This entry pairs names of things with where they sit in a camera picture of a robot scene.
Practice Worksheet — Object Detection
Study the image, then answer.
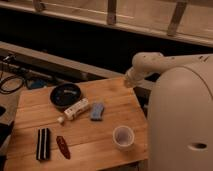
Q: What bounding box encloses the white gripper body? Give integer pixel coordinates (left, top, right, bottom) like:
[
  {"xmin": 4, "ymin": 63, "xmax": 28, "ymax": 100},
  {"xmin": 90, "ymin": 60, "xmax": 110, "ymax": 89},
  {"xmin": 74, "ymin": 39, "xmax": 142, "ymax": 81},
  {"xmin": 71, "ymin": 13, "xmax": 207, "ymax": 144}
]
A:
[{"xmin": 124, "ymin": 68, "xmax": 145, "ymax": 88}]

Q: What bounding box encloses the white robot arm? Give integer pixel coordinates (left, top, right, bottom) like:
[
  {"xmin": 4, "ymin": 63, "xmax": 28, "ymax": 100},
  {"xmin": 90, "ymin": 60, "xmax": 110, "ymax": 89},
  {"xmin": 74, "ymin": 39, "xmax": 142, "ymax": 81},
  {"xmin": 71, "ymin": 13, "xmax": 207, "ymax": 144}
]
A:
[{"xmin": 125, "ymin": 52, "xmax": 213, "ymax": 171}]

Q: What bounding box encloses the blue sponge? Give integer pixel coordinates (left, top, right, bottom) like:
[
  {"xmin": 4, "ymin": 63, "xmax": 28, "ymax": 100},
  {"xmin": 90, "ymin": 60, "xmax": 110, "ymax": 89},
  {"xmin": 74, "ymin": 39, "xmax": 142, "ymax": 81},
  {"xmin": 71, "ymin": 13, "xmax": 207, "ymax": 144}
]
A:
[{"xmin": 90, "ymin": 103, "xmax": 104, "ymax": 121}]

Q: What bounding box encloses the white tube bottle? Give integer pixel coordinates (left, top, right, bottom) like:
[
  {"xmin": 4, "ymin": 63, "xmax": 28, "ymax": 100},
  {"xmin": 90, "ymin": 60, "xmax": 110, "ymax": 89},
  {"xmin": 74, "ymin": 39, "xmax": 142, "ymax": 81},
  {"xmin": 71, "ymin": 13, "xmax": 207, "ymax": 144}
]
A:
[{"xmin": 64, "ymin": 98, "xmax": 89, "ymax": 120}]

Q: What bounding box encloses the black round bowl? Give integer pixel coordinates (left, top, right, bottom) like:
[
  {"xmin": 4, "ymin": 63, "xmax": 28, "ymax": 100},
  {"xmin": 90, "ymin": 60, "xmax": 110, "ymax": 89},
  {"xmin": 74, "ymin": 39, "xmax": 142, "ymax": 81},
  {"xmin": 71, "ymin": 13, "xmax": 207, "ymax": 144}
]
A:
[{"xmin": 50, "ymin": 83, "xmax": 82, "ymax": 107}]

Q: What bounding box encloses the small white cap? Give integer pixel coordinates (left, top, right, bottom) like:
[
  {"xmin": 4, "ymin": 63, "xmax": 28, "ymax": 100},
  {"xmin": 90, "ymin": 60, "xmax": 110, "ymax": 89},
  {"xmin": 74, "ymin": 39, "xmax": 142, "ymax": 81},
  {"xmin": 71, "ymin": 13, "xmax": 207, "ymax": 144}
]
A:
[{"xmin": 57, "ymin": 116, "xmax": 65, "ymax": 124}]

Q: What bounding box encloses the blue box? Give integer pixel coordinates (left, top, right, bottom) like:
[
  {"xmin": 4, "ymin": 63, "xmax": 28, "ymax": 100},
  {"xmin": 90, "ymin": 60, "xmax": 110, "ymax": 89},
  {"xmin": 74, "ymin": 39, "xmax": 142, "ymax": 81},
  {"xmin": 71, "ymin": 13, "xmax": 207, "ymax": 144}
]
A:
[{"xmin": 26, "ymin": 78, "xmax": 47, "ymax": 90}]

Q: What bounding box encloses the black white striped case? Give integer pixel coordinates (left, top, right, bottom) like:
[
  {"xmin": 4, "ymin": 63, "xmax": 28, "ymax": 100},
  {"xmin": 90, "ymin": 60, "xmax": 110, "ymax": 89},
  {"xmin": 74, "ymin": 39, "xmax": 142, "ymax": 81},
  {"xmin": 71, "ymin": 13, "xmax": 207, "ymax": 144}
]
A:
[{"xmin": 36, "ymin": 128, "xmax": 50, "ymax": 161}]

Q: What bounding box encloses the wooden shelf rail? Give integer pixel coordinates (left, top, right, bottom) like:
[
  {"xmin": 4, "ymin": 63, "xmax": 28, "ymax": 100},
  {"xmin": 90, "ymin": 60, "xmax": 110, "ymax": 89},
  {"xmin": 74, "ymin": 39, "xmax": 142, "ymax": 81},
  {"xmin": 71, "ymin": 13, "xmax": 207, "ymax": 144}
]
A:
[{"xmin": 0, "ymin": 41, "xmax": 123, "ymax": 79}]

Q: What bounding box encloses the black cable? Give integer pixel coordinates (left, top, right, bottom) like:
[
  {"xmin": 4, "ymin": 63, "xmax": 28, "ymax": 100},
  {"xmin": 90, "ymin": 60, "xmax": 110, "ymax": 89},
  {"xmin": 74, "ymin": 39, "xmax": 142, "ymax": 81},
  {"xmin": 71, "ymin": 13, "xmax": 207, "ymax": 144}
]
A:
[{"xmin": 0, "ymin": 65, "xmax": 29, "ymax": 95}]

